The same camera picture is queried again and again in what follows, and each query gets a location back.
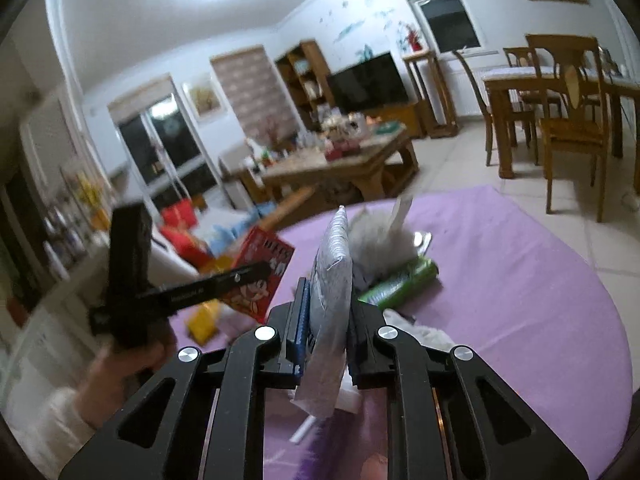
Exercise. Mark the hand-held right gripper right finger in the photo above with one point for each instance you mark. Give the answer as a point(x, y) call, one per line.
point(362, 345)

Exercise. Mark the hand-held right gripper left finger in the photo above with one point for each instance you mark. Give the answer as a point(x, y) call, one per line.
point(301, 325)

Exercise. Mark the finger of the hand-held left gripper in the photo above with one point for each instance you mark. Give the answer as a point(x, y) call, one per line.
point(215, 285)

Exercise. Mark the silver foil packet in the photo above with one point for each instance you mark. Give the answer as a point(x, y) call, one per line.
point(330, 310)

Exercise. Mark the red snack packet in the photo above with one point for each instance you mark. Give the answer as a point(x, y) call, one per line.
point(255, 302)

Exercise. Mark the person's left hand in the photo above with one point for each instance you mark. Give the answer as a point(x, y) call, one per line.
point(125, 367)

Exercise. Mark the yellow snack packet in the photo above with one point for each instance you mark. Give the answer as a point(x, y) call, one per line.
point(202, 325)

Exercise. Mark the white plastic wrapper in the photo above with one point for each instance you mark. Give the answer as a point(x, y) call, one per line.
point(350, 402)

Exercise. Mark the white crumpled tissue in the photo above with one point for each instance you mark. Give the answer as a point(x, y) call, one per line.
point(425, 332)

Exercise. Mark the red bag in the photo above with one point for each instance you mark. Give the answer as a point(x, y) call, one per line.
point(177, 217)

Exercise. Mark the green plastic packet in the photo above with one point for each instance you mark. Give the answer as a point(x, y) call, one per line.
point(400, 282)

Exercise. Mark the grey crumpled paper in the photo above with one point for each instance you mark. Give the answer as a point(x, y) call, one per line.
point(375, 240)

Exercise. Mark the wooden sofa armrest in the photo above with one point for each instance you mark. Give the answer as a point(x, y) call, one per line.
point(287, 207)

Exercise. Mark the small silver foil wrapper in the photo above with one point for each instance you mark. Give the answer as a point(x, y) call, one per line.
point(422, 241)

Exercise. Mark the glass balcony door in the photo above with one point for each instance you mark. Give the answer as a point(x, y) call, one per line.
point(165, 145)

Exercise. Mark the white paper strip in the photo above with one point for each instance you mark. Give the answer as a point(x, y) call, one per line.
point(401, 215)

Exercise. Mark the purple tablecloth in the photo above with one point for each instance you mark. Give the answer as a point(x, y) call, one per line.
point(500, 310)

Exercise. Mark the wooden coffee table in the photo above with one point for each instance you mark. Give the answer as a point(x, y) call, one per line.
point(360, 170)

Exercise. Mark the red box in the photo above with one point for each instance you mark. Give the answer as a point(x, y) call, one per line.
point(342, 150)

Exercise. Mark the striped window blind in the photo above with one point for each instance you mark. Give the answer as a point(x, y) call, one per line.
point(250, 95)

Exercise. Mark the wooden bookshelf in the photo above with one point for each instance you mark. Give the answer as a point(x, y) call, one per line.
point(300, 85)

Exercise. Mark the wooden television stand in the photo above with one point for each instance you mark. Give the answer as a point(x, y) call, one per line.
point(400, 117)

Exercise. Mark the black television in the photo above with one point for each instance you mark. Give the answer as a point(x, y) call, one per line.
point(367, 82)

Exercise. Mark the tall wooden plant stand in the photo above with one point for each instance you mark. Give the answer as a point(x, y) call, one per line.
point(432, 95)

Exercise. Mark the wooden dining chair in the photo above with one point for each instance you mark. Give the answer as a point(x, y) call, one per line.
point(570, 130)
point(517, 57)
point(480, 105)

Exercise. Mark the white radiator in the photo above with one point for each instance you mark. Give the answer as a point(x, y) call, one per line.
point(470, 90)

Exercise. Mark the wooden dining table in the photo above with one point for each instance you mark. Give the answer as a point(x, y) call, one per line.
point(505, 85)

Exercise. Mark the red potted plant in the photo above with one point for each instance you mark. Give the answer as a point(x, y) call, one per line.
point(413, 37)

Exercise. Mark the window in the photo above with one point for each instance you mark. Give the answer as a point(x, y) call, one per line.
point(445, 15)

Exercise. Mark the small wall painting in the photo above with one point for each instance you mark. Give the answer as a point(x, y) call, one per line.
point(202, 96)

